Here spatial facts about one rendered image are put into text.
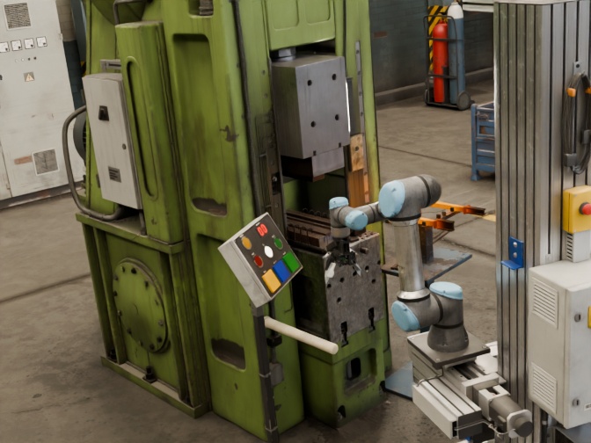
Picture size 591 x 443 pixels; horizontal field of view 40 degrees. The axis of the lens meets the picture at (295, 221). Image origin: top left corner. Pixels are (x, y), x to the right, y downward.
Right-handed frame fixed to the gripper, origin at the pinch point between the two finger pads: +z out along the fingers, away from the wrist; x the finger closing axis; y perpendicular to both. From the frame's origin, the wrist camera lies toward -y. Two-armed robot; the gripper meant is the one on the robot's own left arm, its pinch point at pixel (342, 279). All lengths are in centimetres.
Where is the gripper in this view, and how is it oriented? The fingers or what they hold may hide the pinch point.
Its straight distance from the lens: 337.0
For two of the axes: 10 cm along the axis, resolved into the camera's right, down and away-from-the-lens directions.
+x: 9.4, -1.9, 3.0
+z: 0.9, 9.4, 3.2
